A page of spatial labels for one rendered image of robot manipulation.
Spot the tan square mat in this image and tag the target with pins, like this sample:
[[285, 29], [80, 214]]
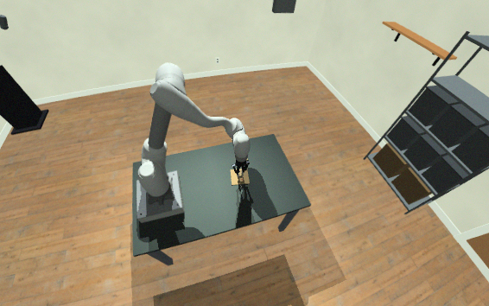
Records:
[[235, 179]]

